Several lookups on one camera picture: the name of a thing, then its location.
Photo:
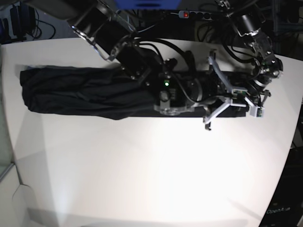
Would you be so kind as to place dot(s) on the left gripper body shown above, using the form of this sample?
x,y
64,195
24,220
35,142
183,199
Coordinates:
x,y
256,99

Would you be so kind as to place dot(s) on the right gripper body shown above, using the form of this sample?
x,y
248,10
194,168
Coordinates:
x,y
227,96

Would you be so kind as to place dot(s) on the dark long-sleeve T-shirt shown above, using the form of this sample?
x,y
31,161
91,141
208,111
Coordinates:
x,y
116,93

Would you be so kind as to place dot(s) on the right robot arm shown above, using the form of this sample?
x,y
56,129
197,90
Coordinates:
x,y
96,23

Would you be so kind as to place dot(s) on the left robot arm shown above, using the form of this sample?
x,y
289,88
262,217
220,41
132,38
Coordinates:
x,y
246,19

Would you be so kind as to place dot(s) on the white power strip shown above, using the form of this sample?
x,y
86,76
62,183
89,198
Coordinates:
x,y
197,15

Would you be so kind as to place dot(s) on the black OpenArm case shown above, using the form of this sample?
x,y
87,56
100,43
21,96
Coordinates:
x,y
286,206

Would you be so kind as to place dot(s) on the blue plastic box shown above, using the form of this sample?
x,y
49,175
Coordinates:
x,y
147,4

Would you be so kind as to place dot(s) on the black device on stand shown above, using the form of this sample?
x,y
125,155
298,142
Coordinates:
x,y
23,21

